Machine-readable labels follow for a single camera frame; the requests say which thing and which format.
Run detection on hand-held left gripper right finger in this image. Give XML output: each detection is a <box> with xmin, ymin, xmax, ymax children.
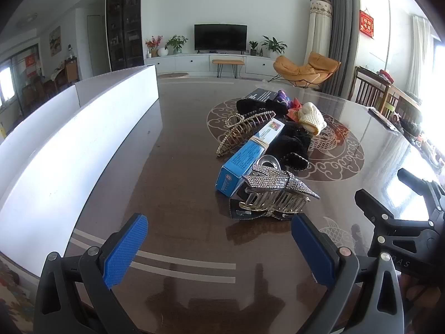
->
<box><xmin>291</xmin><ymin>213</ymin><xmax>406</xmax><ymax>334</ymax></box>

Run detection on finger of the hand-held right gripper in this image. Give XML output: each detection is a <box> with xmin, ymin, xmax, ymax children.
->
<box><xmin>355</xmin><ymin>188</ymin><xmax>436</xmax><ymax>236</ymax></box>
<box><xmin>397</xmin><ymin>168</ymin><xmax>445</xmax><ymax>220</ymax></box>

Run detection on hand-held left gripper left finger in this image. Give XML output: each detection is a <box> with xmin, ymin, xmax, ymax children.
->
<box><xmin>34</xmin><ymin>213</ymin><xmax>149</xmax><ymax>334</ymax></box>

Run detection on rhinestone bow hair claw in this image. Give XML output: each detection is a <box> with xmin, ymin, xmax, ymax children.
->
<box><xmin>229</xmin><ymin>163</ymin><xmax>320</xmax><ymax>221</ymax></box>

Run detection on clear plastic hair clip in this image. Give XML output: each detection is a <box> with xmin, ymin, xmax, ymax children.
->
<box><xmin>259</xmin><ymin>154</ymin><xmax>281</xmax><ymax>170</ymax></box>

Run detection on black velvet scrunchie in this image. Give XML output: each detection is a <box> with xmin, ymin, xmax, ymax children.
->
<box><xmin>269</xmin><ymin>123</ymin><xmax>312</xmax><ymax>173</ymax></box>

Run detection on blue toothpaste box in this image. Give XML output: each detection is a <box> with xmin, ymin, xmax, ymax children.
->
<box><xmin>215</xmin><ymin>119</ymin><xmax>286</xmax><ymax>195</ymax></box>

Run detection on white storage box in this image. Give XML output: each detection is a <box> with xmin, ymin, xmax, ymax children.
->
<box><xmin>0</xmin><ymin>65</ymin><xmax>160</xmax><ymax>279</ymax></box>

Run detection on cream knitted pouch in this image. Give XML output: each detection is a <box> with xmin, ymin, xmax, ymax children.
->
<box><xmin>298</xmin><ymin>102</ymin><xmax>328</xmax><ymax>136</ymax></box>

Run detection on gold hair claw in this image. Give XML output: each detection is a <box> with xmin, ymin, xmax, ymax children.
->
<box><xmin>216</xmin><ymin>109</ymin><xmax>277</xmax><ymax>157</ymax></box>

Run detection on orange red cloth item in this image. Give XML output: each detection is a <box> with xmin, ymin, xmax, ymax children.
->
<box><xmin>286</xmin><ymin>97</ymin><xmax>305</xmax><ymax>121</ymax></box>

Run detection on brown patterned wooden desktop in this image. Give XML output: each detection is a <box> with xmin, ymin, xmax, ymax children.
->
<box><xmin>66</xmin><ymin>77</ymin><xmax>445</xmax><ymax>334</ymax></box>

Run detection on person's right hand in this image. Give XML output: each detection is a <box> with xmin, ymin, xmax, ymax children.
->
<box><xmin>400</xmin><ymin>275</ymin><xmax>445</xmax><ymax>324</ymax></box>

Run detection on black flat object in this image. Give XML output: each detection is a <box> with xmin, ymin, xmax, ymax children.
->
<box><xmin>367</xmin><ymin>107</ymin><xmax>401</xmax><ymax>135</ymax></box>

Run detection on dark wooden chair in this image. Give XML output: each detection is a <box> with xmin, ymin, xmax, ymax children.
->
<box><xmin>380</xmin><ymin>87</ymin><xmax>423</xmax><ymax>123</ymax></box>
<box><xmin>348</xmin><ymin>66</ymin><xmax>390</xmax><ymax>107</ymax></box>

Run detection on white sheer curtain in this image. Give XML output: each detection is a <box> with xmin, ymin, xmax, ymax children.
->
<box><xmin>412</xmin><ymin>16</ymin><xmax>432</xmax><ymax>95</ymax></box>

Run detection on black box white print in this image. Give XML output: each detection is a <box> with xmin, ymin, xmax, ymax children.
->
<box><xmin>243</xmin><ymin>89</ymin><xmax>279</xmax><ymax>104</ymax></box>

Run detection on orange lounge chair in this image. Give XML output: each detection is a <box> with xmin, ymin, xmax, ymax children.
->
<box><xmin>273</xmin><ymin>51</ymin><xmax>342</xmax><ymax>90</ymax></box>

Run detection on grey curtain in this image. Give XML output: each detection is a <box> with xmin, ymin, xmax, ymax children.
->
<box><xmin>322</xmin><ymin>0</ymin><xmax>356</xmax><ymax>95</ymax></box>

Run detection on brown dining chair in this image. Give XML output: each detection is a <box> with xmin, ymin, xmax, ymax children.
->
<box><xmin>64</xmin><ymin>57</ymin><xmax>81</xmax><ymax>85</ymax></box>

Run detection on cloth covered standing air conditioner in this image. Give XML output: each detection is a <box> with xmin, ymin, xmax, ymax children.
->
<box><xmin>308</xmin><ymin>0</ymin><xmax>333</xmax><ymax>65</ymax></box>

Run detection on white TV cabinet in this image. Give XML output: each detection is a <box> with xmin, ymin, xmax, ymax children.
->
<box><xmin>144</xmin><ymin>53</ymin><xmax>279</xmax><ymax>78</ymax></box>

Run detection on large leafy potted plant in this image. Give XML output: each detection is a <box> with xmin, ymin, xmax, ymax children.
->
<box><xmin>261</xmin><ymin>36</ymin><xmax>288</xmax><ymax>59</ymax></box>

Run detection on wooden bench black legs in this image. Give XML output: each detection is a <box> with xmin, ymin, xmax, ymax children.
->
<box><xmin>212</xmin><ymin>59</ymin><xmax>244</xmax><ymax>78</ymax></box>

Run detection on red flower plant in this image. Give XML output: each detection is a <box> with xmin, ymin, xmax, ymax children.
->
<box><xmin>145</xmin><ymin>36</ymin><xmax>164</xmax><ymax>58</ymax></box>

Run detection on green potted plant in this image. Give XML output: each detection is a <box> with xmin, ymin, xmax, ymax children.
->
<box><xmin>165</xmin><ymin>35</ymin><xmax>189</xmax><ymax>55</ymax></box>

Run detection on dark glass display cabinet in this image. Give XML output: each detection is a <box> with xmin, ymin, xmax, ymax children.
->
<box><xmin>105</xmin><ymin>0</ymin><xmax>145</xmax><ymax>72</ymax></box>

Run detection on black television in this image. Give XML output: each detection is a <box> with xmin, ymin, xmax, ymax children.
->
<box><xmin>194</xmin><ymin>24</ymin><xmax>248</xmax><ymax>51</ymax></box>

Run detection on red wall hanging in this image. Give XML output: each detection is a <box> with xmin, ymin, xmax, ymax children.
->
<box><xmin>359</xmin><ymin>10</ymin><xmax>375</xmax><ymax>39</ymax></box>

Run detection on framed wall painting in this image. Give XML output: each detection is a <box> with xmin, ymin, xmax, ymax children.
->
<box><xmin>50</xmin><ymin>26</ymin><xmax>62</xmax><ymax>57</ymax></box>

